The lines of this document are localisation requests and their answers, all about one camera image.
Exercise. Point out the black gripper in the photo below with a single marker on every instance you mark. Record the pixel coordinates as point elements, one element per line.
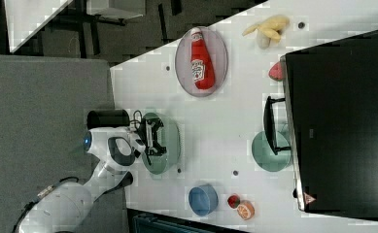
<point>147,131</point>

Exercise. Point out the green oval strainer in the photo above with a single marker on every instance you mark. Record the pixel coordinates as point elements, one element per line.
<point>167,136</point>

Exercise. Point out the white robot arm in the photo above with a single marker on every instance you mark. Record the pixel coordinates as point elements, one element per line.
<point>63,206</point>

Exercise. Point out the blue bowl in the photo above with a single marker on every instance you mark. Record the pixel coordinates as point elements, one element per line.
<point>203,199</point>

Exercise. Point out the red ketchup bottle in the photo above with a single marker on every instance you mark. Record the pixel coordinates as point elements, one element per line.
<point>201,64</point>

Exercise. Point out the small red toy fruit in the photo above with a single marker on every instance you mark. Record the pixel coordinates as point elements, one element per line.
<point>233,201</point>

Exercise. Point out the green mug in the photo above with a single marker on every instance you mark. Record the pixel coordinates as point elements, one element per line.
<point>264,156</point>

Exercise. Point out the grey round plate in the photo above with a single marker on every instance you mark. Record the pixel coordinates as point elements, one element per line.
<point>218,53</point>

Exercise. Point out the toy orange half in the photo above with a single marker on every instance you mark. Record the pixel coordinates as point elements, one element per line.
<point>246,210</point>

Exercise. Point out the red toy strawberry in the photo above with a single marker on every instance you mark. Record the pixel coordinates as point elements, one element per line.
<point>275,72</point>

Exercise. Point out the yellow toy banana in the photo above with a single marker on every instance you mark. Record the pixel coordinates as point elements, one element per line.
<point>269,30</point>

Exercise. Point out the toaster oven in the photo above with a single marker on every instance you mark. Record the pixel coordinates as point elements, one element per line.
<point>331,99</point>

